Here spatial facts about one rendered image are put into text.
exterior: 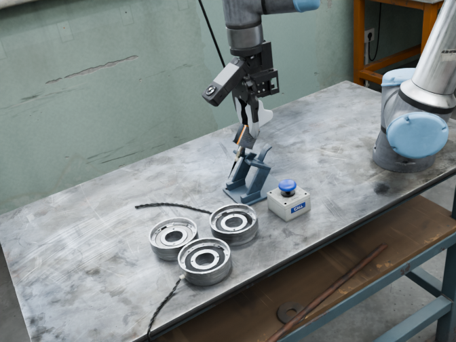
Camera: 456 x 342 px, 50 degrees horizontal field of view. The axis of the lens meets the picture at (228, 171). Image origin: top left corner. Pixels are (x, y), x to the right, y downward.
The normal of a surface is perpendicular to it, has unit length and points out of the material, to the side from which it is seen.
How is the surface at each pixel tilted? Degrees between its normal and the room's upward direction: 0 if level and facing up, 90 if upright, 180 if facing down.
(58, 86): 90
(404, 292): 0
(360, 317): 0
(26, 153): 90
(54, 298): 0
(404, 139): 97
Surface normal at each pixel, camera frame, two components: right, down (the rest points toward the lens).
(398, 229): -0.13, -0.84
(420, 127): -0.21, 0.64
